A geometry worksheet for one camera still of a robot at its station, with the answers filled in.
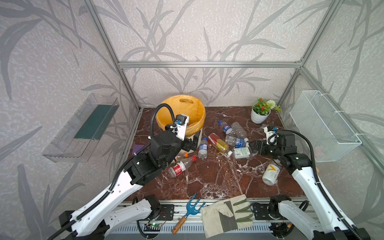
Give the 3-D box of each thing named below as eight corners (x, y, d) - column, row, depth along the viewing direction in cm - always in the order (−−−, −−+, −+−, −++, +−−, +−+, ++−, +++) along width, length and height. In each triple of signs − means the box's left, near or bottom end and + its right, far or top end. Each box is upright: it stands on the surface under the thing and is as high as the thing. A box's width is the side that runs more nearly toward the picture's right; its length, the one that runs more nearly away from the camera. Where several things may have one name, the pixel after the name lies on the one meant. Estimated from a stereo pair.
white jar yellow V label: (260, 182, 85) (264, 178, 80) (264, 166, 91) (268, 162, 86) (272, 188, 83) (277, 184, 78) (276, 171, 89) (280, 167, 84)
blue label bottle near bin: (198, 160, 94) (198, 156, 90) (199, 140, 104) (198, 136, 100) (208, 160, 94) (208, 156, 90) (207, 140, 103) (207, 136, 100)
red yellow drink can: (206, 141, 102) (206, 136, 98) (212, 135, 105) (212, 131, 101) (222, 155, 95) (223, 150, 91) (228, 149, 98) (230, 144, 94)
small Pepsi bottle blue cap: (228, 138, 104) (229, 134, 100) (216, 125, 111) (217, 121, 107) (233, 135, 106) (235, 130, 102) (222, 122, 113) (222, 118, 109)
